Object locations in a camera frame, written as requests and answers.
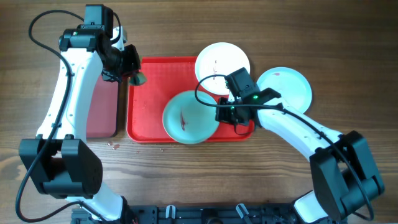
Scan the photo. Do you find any white plate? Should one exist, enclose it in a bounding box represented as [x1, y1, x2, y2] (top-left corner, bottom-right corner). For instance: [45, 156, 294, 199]
[195, 42, 251, 95]

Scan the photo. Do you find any green yellow sponge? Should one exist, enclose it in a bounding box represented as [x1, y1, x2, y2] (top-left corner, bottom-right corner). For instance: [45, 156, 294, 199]
[129, 72, 147, 86]

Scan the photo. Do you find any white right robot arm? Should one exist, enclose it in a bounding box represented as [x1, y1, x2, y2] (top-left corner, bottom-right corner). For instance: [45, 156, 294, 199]
[216, 95, 385, 223]

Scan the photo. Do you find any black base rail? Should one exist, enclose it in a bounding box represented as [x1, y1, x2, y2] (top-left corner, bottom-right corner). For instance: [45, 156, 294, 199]
[70, 202, 343, 224]

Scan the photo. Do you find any light blue plate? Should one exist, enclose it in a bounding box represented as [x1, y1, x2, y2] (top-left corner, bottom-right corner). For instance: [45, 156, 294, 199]
[162, 90, 220, 144]
[256, 67, 313, 113]

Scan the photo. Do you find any black tray with water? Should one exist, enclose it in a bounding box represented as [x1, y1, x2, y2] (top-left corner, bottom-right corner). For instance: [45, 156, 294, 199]
[86, 76, 119, 139]

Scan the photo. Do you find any red plastic tray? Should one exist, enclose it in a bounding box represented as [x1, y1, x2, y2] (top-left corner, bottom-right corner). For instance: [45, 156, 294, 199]
[126, 57, 254, 143]

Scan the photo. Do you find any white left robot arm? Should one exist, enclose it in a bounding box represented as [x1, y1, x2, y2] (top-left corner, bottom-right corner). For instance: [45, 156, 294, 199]
[19, 25, 140, 223]

